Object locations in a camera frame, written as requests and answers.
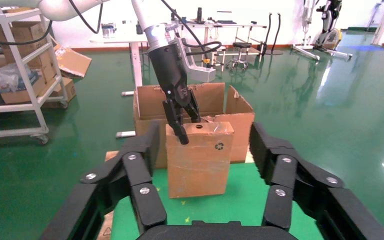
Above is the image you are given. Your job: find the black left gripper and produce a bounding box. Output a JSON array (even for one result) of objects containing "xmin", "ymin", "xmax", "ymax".
[{"xmin": 148, "ymin": 43, "xmax": 202, "ymax": 146}]

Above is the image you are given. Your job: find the low brown cardboard box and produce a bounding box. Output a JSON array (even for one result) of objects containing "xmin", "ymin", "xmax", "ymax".
[{"xmin": 0, "ymin": 76, "xmax": 47, "ymax": 105}]

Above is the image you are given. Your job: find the white exercise machine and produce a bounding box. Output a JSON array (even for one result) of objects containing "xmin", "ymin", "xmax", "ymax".
[{"xmin": 291, "ymin": 0, "xmax": 354, "ymax": 63}]

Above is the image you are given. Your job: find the flattened cardboard with plastic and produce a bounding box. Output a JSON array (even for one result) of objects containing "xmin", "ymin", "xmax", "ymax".
[{"xmin": 53, "ymin": 43, "xmax": 93, "ymax": 79}]

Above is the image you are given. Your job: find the clear plastic bag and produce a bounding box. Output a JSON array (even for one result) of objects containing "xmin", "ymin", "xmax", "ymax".
[{"xmin": 0, "ymin": 63, "xmax": 40, "ymax": 94}]

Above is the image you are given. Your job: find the white wheeled shelf rack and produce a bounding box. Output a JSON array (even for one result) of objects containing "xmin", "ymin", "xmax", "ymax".
[{"xmin": 0, "ymin": 8, "xmax": 70, "ymax": 146}]

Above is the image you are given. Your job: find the white height-adjustable desk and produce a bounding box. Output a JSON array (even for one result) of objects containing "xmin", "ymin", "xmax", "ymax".
[{"xmin": 89, "ymin": 31, "xmax": 150, "ymax": 139}]

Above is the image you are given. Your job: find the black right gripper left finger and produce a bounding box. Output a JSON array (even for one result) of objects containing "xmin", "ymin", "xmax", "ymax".
[{"xmin": 39, "ymin": 120, "xmax": 168, "ymax": 240}]

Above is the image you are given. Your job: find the small white step table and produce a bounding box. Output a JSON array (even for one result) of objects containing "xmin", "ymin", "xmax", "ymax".
[{"xmin": 211, "ymin": 44, "xmax": 228, "ymax": 72}]

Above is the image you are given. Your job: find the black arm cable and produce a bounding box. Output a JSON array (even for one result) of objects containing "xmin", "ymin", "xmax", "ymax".
[
  {"xmin": 67, "ymin": 0, "xmax": 104, "ymax": 35},
  {"xmin": 0, "ymin": 19, "xmax": 54, "ymax": 46}
]

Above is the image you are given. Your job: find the large open cardboard carton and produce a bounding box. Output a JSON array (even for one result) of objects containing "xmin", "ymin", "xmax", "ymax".
[{"xmin": 132, "ymin": 82, "xmax": 256, "ymax": 170}]

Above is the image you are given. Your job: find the white pipe frame workbench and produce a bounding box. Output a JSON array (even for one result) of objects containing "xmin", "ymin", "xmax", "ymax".
[{"xmin": 170, "ymin": 19, "xmax": 268, "ymax": 72}]

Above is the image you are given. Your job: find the tall brown cardboard box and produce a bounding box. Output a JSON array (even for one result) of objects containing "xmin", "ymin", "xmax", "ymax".
[{"xmin": 0, "ymin": 20, "xmax": 53, "ymax": 70}]

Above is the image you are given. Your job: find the black swivel stool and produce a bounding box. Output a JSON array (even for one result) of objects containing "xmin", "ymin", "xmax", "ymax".
[{"xmin": 226, "ymin": 42, "xmax": 253, "ymax": 72}]

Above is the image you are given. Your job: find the black hose stand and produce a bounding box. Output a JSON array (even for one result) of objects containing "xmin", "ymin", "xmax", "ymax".
[{"xmin": 264, "ymin": 12, "xmax": 284, "ymax": 56}]

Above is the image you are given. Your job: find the dark laptop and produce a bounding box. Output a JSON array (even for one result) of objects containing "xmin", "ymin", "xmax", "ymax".
[{"xmin": 215, "ymin": 10, "xmax": 238, "ymax": 25}]

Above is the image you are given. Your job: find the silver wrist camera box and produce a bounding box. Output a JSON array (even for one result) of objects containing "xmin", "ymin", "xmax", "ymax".
[{"xmin": 173, "ymin": 37, "xmax": 218, "ymax": 84}]

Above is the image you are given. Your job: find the green table cloth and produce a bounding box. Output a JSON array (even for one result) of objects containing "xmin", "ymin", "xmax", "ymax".
[{"xmin": 110, "ymin": 162, "xmax": 325, "ymax": 240}]

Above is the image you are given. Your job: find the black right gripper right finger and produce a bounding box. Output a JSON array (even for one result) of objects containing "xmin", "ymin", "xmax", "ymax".
[{"xmin": 248, "ymin": 121, "xmax": 384, "ymax": 240}]

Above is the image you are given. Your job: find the small brown floor box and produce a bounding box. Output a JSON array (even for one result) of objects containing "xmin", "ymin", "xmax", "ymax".
[{"xmin": 42, "ymin": 76, "xmax": 77, "ymax": 110}]

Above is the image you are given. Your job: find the small brown cardboard box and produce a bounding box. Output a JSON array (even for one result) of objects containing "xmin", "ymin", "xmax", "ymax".
[{"xmin": 165, "ymin": 121, "xmax": 235, "ymax": 200}]

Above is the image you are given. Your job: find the clear round container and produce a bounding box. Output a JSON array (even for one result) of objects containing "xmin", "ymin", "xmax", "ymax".
[{"xmin": 101, "ymin": 23, "xmax": 117, "ymax": 38}]

